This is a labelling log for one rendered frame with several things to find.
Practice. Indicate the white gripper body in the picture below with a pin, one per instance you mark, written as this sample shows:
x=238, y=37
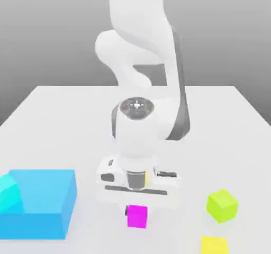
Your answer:
x=118, y=188

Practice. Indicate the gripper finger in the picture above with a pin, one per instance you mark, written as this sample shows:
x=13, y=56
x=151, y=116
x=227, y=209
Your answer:
x=126, y=210

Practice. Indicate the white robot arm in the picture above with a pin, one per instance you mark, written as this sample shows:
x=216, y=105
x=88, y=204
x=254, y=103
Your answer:
x=137, y=135

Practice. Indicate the small magenta cube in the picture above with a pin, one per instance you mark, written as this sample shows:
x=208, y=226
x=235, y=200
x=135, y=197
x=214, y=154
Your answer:
x=137, y=217

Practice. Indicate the small yellow cube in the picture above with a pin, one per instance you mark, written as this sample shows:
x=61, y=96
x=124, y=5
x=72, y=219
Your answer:
x=213, y=245

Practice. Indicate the small lime green cube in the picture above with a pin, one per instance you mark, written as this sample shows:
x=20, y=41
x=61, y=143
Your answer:
x=222, y=206

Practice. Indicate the small cyan cube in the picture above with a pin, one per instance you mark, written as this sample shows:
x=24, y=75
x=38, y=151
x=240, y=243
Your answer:
x=9, y=194

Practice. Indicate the large blue box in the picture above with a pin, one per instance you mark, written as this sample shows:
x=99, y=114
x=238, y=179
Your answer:
x=46, y=194

